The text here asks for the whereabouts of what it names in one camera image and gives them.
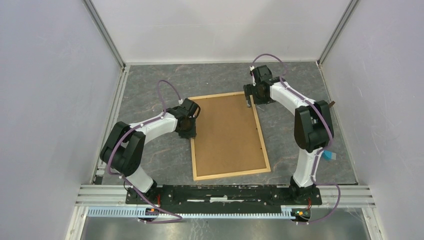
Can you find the blue toy block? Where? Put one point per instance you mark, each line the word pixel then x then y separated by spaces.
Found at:
pixel 329 155

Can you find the brown backing board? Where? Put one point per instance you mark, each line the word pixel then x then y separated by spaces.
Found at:
pixel 228 132

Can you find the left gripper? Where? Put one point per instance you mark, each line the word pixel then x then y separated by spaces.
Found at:
pixel 192 133

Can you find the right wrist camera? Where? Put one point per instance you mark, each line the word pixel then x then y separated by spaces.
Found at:
pixel 252 73

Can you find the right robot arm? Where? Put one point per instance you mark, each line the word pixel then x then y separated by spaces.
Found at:
pixel 313 127

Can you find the wooden picture frame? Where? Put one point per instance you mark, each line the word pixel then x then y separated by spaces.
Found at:
pixel 195 165

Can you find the blue white cable duct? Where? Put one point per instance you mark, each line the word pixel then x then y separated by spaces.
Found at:
pixel 153 213

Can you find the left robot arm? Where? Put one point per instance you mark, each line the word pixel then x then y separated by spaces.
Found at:
pixel 123 149

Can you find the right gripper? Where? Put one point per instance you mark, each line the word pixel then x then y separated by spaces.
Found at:
pixel 250 89

